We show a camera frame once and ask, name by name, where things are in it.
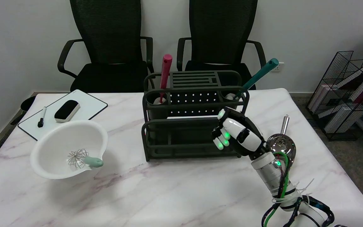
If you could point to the dark green dish rack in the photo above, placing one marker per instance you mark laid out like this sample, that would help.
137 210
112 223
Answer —
194 138

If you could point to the white plastic mixing bowl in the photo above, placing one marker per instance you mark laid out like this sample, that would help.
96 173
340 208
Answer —
55 148

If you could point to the small white whiteboard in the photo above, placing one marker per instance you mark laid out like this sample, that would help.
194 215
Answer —
87 108

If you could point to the shiny steel scoop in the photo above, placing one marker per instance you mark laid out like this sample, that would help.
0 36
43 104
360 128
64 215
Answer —
279 143

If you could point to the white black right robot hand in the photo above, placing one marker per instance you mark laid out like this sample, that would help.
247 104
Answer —
241 134

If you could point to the white grey book stack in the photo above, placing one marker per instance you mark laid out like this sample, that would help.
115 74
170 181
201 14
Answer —
339 119

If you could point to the black whiteboard marker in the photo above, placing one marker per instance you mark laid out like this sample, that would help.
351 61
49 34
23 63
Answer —
42 118

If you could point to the dark maroon book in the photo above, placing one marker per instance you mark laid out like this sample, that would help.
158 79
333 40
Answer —
359 80

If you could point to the black mesh office chair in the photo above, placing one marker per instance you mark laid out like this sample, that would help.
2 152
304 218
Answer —
109 37
222 31

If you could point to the white wall socket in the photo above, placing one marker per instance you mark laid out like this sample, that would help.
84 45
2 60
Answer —
280 67

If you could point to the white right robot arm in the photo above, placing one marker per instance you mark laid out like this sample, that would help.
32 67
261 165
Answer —
268 173

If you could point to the leaning white book stack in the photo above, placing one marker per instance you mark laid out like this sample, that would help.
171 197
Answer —
321 94

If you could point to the black white board eraser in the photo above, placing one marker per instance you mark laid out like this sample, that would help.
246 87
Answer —
66 110

